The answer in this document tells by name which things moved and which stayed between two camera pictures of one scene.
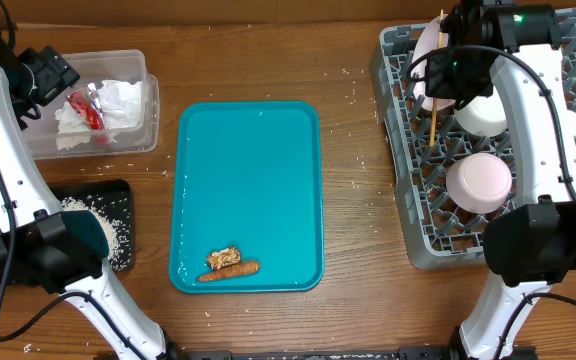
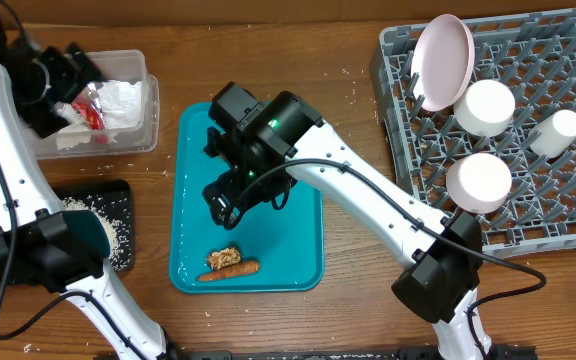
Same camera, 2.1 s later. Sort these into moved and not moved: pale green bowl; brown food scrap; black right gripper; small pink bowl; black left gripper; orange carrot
Moved: black right gripper; black left gripper
Not moved: brown food scrap; orange carrot; pale green bowl; small pink bowl
